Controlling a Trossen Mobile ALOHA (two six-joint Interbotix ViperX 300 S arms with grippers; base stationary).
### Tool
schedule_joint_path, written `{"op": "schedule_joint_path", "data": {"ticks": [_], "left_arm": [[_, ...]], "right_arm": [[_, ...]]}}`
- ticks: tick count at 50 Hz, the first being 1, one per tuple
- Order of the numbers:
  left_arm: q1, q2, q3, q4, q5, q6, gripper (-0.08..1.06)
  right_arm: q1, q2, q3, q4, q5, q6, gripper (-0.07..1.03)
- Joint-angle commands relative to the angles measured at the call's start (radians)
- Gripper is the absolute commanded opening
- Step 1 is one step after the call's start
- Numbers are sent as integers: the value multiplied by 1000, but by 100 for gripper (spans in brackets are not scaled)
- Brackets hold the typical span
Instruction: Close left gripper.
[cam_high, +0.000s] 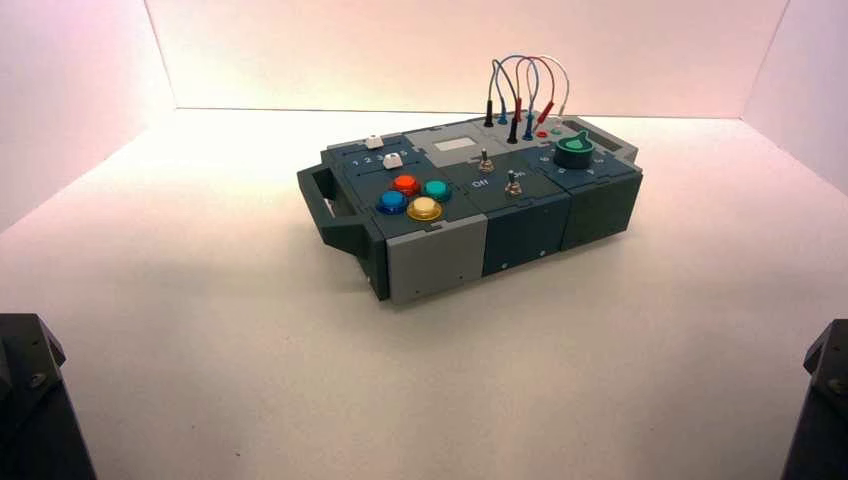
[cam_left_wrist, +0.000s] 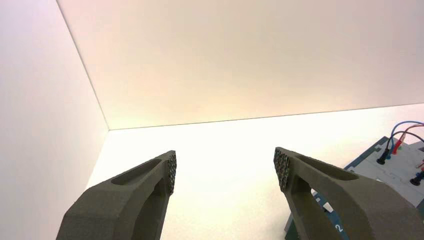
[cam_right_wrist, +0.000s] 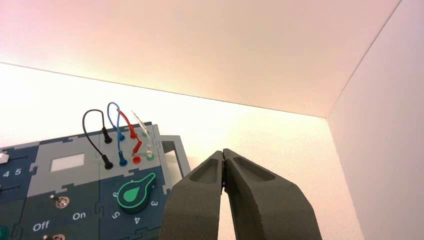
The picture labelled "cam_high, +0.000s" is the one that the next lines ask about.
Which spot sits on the teal round push button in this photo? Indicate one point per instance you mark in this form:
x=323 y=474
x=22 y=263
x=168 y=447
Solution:
x=437 y=190

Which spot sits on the yellow round push button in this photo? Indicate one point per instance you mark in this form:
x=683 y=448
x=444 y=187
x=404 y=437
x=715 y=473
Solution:
x=424 y=209

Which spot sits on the green rotary knob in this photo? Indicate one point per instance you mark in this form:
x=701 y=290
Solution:
x=574 y=152

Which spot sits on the metal toggle switch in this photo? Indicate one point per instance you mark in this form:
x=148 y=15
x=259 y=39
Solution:
x=512 y=185
x=485 y=161

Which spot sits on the white slider cap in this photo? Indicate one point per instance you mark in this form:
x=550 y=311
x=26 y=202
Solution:
x=374 y=141
x=392 y=160

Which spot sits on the red round push button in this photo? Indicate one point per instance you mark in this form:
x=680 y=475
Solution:
x=405 y=185

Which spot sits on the dark teal task board box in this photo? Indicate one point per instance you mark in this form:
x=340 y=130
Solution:
x=523 y=225

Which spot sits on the blue round push button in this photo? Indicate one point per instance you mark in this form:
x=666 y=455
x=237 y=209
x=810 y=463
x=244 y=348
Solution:
x=392 y=202

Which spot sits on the grey display screen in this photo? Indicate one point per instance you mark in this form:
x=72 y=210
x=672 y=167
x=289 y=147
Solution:
x=456 y=144

